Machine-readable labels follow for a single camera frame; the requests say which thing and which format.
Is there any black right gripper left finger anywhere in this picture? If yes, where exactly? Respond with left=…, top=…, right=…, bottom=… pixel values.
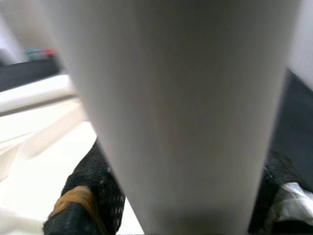
left=41, top=141, right=128, bottom=235

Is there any teal plush toy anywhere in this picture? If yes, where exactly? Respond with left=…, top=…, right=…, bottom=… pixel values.
left=24, top=47, right=46, bottom=59

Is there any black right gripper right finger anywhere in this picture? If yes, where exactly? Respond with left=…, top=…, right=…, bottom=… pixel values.
left=246, top=149, right=313, bottom=235

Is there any white plastic children table top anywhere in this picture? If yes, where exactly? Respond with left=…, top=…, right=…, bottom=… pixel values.
left=0, top=97, right=147, bottom=235

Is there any yellow rubber band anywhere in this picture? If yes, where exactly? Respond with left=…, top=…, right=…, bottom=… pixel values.
left=47, top=186, right=108, bottom=235

